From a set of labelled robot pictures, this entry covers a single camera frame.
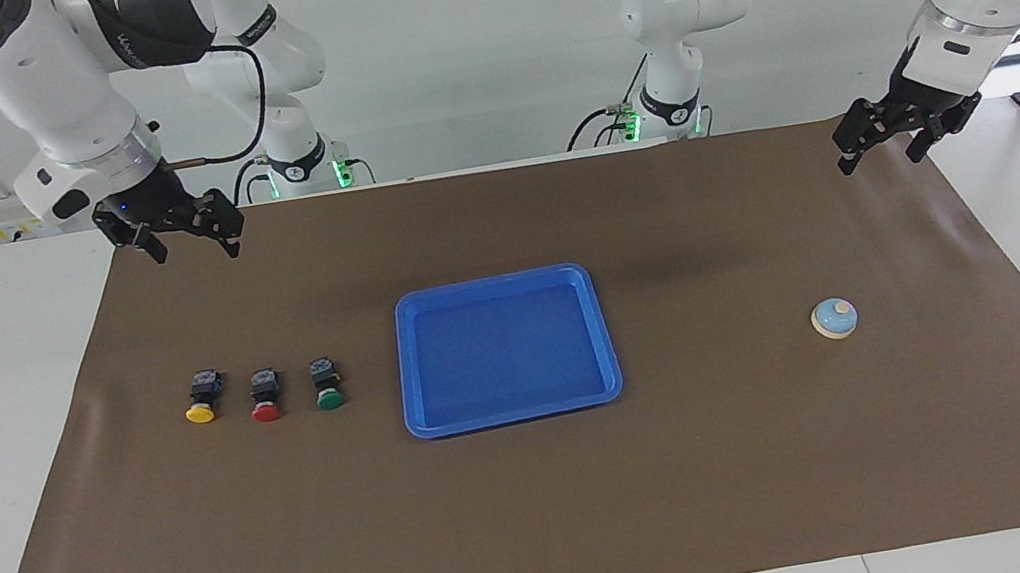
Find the red push button switch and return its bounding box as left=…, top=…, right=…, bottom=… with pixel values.
left=245, top=366, right=288, bottom=426

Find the light blue desk bell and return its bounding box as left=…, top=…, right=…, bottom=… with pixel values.
left=807, top=294, right=862, bottom=344

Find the green push button switch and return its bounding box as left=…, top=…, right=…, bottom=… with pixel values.
left=308, top=354, right=349, bottom=415

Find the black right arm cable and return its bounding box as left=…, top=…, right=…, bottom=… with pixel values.
left=142, top=39, right=277, bottom=173

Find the yellow push button switch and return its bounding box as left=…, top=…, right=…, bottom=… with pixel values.
left=180, top=368, right=230, bottom=427

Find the brown table mat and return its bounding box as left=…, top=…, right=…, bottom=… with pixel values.
left=0, top=87, right=1020, bottom=573

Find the black base cable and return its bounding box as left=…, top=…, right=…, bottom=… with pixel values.
left=556, top=54, right=661, bottom=153
left=228, top=154, right=276, bottom=207

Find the blue plastic tray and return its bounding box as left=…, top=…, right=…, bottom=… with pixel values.
left=384, top=257, right=629, bottom=444

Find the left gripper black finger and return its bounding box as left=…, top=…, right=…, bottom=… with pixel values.
left=899, top=108, right=967, bottom=165
left=827, top=98, right=903, bottom=178

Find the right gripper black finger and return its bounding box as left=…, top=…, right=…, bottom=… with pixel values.
left=129, top=220, right=171, bottom=270
left=212, top=215, right=249, bottom=262

